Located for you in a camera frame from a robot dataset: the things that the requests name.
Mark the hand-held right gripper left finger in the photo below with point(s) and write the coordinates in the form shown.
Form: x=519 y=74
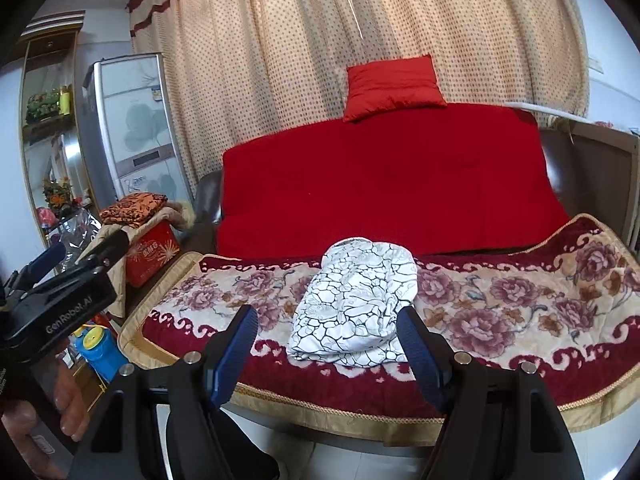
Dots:
x=235 y=355

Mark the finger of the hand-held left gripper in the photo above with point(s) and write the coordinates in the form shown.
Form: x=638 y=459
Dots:
x=47 y=258
x=107 y=250

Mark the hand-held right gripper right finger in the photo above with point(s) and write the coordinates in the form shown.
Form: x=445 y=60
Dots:
x=420 y=355

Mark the white black-veined coat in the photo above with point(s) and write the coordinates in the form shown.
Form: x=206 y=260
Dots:
x=350 y=300

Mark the person's left hand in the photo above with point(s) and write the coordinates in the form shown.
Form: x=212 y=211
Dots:
x=72 y=400

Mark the silver plastic wrap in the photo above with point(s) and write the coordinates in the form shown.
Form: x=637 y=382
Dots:
x=82 y=230

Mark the pink ornament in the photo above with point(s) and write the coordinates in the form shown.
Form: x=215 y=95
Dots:
x=46 y=217

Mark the red box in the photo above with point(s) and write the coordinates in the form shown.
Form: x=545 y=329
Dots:
x=152 y=252

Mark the orange patterned cloth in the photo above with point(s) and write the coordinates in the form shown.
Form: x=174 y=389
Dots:
x=132 y=207

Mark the blue jug yellow lid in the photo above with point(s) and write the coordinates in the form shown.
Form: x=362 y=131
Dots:
x=102 y=355

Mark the orange artificial flowers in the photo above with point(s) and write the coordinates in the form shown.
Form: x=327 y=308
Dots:
x=56 y=194

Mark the beige jacket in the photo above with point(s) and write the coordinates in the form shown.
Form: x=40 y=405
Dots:
x=177 y=212

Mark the floral blanket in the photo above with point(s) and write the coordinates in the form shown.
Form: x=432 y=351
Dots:
x=500 y=310

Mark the dark leather sofa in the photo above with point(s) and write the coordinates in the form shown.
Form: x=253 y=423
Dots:
x=207 y=205

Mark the silver refrigerator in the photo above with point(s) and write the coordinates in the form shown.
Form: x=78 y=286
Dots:
x=140 y=120

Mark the green plant ornament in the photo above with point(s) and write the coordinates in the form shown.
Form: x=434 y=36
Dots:
x=42 y=105

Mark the yellow bottle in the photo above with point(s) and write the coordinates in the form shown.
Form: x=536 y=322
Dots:
x=65 y=100

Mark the red sofa cover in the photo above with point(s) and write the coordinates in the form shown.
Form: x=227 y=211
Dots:
x=390 y=180

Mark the wooden display cabinet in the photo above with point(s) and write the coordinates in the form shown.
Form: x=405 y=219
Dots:
x=50 y=50

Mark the dotted beige curtain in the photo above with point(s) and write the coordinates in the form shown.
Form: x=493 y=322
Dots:
x=275 y=60

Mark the wooden crib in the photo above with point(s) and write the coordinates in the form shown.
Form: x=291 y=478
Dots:
x=600 y=160

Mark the red pillow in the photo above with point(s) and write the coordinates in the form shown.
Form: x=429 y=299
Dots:
x=395 y=87

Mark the white board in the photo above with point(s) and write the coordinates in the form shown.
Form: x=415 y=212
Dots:
x=540 y=108

